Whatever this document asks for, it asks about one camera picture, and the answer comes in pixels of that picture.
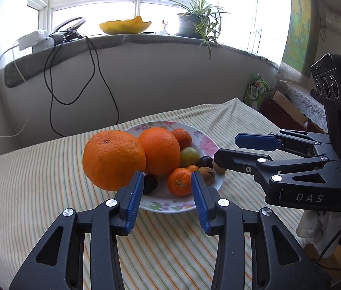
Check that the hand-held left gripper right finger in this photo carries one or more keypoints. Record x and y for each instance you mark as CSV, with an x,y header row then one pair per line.
x,y
200,199

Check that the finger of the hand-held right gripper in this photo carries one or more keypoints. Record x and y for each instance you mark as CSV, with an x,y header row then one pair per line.
x,y
236,158
253,140

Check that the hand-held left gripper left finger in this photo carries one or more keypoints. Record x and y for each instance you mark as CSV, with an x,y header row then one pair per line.
x,y
134,199

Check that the brown kiwi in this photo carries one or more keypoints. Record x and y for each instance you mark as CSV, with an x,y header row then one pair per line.
x,y
218,168
207,176

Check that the dark purple plum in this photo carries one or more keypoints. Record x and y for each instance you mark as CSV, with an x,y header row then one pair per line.
x,y
150,185
204,162

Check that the bright tangerine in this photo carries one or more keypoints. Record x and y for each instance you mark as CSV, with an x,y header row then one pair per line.
x,y
178,182

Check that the tiny tangerine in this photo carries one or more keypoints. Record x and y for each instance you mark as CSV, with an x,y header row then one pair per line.
x,y
192,168

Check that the floral white plate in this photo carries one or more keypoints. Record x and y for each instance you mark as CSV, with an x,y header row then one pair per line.
x,y
206,145

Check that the green plum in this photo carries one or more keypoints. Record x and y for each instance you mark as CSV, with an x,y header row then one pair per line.
x,y
190,156

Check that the large rough-skinned orange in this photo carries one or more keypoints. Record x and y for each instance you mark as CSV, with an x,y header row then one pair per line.
x,y
113,160

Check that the smooth round orange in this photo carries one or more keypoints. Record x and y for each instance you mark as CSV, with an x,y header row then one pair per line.
x,y
161,151

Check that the dark-spotted tangerine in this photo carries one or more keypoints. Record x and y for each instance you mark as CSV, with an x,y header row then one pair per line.
x,y
182,138

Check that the person's right hand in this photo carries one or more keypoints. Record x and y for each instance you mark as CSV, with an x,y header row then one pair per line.
x,y
314,226

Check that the cardboard box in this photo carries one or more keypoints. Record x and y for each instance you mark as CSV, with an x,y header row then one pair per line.
x,y
285,104

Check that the green printed bag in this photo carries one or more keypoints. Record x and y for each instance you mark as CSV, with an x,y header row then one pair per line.
x,y
256,90

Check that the white lace cloth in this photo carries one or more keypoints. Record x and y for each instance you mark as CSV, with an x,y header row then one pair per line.
x,y
303,99

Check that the striped tablecloth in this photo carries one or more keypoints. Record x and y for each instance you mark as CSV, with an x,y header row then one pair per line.
x,y
37,187

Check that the potted spider plant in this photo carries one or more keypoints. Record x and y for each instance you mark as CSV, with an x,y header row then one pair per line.
x,y
188,24

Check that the small white figurine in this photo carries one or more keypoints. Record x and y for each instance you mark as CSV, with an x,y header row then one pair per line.
x,y
164,27

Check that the yellow bowl on windowsill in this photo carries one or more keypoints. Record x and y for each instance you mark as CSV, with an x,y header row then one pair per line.
x,y
125,27

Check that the white power strip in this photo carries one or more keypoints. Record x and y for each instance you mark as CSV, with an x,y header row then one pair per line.
x,y
33,40

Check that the green landscape wall painting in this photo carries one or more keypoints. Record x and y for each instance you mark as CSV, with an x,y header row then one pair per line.
x,y
297,27

